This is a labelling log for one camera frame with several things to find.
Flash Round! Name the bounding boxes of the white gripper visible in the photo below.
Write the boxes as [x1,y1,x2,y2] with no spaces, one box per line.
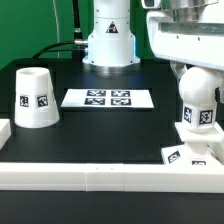
[146,9,224,80]

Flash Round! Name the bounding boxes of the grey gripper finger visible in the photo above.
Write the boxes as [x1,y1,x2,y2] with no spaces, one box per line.
[215,88,224,103]

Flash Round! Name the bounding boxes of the white lamp bulb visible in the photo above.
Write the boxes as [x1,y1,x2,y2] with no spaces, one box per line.
[179,67,222,132]

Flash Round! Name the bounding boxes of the white lamp base with tags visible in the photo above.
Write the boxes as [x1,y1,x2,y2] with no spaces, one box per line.
[161,122,224,167]

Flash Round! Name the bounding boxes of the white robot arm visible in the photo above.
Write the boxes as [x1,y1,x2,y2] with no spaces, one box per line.
[83,0,224,75]

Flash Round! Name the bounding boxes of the white lamp shade with tags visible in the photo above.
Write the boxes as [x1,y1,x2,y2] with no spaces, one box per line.
[14,67,59,128]

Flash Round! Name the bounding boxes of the white right fence block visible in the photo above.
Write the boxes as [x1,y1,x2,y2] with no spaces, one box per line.
[209,121,224,165]

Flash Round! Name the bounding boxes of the white fence block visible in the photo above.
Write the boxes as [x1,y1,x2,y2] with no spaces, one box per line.
[0,119,11,150]
[209,121,224,165]

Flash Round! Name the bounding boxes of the white fiducial tag board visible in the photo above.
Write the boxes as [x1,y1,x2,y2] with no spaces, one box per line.
[61,89,154,109]

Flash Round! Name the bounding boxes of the white front fence bar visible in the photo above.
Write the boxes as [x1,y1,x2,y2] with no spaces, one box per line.
[0,162,224,193]

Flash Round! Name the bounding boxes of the white left fence block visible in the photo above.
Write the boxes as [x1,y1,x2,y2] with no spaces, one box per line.
[0,119,11,150]

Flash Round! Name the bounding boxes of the black vertical cable with connector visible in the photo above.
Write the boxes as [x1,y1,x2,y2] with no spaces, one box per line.
[72,0,83,48]

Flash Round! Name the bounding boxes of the thin white cable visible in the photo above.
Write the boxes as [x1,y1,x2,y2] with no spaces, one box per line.
[52,0,62,59]

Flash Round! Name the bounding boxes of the black thick cable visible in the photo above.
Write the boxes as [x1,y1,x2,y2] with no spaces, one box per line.
[32,41,88,60]

